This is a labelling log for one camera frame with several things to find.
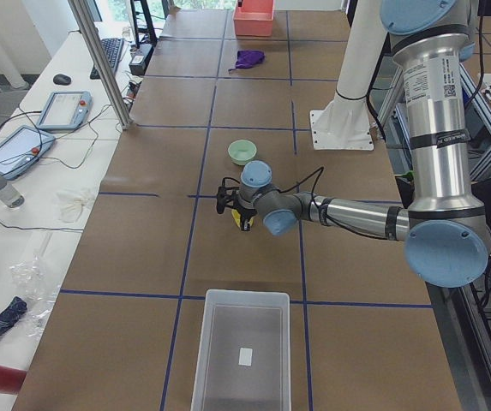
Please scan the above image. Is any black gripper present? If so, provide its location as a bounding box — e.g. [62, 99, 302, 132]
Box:
[233, 191, 257, 232]

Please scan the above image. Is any yellow plastic cup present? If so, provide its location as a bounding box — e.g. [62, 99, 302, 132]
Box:
[231, 210, 254, 229]

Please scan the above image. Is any purple microfiber cloth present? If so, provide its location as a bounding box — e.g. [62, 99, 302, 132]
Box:
[228, 50, 266, 73]

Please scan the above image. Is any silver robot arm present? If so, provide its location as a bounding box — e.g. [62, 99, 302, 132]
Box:
[217, 1, 491, 288]

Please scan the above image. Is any mint green bowl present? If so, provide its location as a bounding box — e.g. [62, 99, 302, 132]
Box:
[227, 140, 257, 166]

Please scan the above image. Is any clear plastic bin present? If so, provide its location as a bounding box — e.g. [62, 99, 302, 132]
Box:
[190, 289, 291, 410]

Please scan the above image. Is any green handheld tool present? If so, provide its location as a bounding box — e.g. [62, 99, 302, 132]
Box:
[403, 170, 414, 181]

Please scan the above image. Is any pink plastic bin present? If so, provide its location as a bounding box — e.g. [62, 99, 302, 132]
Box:
[233, 0, 274, 37]

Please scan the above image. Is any far blue teach pendant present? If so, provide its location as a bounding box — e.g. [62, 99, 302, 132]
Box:
[36, 91, 93, 133]

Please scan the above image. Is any blue teach pendant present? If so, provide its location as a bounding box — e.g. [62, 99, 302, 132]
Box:
[36, 91, 93, 133]
[0, 126, 56, 180]

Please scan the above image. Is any crumpled clear plastic wrap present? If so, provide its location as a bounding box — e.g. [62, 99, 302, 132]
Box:
[9, 256, 62, 341]

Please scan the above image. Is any black computer keyboard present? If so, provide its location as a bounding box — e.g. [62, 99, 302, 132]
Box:
[100, 38, 126, 74]

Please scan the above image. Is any black computer mouse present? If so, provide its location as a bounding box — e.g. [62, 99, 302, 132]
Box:
[52, 74, 72, 86]

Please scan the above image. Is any near blue teach pendant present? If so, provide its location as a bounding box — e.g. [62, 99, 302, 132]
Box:
[0, 126, 56, 180]

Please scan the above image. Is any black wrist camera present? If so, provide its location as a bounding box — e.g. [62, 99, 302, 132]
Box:
[216, 176, 239, 214]

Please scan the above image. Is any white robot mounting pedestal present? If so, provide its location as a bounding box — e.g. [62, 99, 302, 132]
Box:
[310, 0, 387, 151]

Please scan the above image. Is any aluminium frame post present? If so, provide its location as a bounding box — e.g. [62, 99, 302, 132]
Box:
[68, 0, 132, 130]

